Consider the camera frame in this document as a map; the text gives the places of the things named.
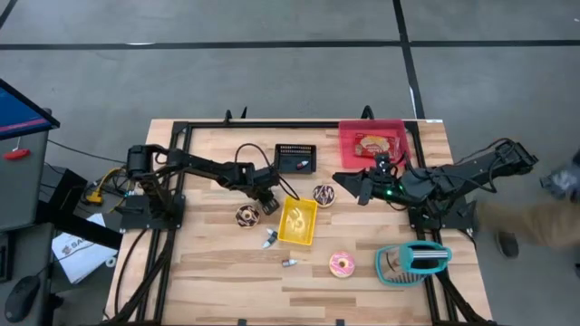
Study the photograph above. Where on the chocolate frosted donut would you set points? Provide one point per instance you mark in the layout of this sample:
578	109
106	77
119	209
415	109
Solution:
247	216

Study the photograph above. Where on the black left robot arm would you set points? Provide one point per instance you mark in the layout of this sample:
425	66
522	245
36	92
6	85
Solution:
199	165

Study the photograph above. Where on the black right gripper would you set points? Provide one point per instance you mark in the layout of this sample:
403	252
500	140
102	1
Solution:
387	186

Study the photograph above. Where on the person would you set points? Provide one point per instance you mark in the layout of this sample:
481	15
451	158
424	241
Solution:
534	222

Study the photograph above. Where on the grey cabinet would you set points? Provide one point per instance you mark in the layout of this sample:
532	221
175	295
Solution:
22	190

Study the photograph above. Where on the pink frosted donut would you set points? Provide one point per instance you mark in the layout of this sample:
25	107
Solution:
341	264

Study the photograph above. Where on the small red object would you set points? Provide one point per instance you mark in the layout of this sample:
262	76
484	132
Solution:
16	154

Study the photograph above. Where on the yellow plug connector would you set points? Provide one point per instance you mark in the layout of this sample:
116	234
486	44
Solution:
94	197

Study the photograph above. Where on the pink-red plastic bin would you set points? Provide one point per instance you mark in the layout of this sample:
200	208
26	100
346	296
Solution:
346	158

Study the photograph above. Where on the chocolate donut with white stripes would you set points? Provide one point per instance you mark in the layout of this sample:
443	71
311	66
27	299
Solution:
324	196

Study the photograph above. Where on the black computer mouse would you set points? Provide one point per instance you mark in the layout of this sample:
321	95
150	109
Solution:
21	299

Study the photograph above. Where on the red snack bag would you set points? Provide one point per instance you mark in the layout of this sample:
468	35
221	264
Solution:
376	146

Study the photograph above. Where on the white paper bag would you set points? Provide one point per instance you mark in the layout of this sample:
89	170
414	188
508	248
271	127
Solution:
81	256

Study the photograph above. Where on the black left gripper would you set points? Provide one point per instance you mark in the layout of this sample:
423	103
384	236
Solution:
266	181

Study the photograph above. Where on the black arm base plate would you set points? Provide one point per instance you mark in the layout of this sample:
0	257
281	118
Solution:
448	223
136	218

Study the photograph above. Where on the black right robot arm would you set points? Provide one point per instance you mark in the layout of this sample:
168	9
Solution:
476	169

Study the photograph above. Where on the small red-label dropper bottle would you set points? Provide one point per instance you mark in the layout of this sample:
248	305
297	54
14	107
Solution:
289	263

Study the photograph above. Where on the black plastic basket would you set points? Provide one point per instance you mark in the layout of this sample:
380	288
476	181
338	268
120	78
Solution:
285	164

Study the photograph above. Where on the yellow plastic basket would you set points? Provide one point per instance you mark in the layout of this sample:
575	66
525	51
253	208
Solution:
295	226

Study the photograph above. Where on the black metal table frame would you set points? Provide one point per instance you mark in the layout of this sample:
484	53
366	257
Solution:
254	124

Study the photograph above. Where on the computer monitor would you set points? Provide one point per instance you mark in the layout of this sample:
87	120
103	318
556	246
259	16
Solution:
20	111

